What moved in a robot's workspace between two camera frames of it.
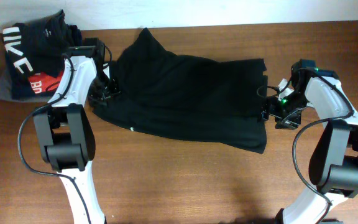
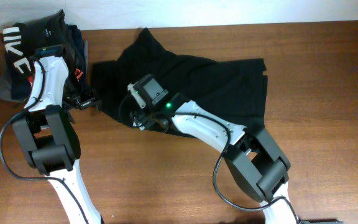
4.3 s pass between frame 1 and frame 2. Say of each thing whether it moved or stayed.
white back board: stayed
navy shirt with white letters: stayed
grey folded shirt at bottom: stayed
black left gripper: moved
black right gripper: moved
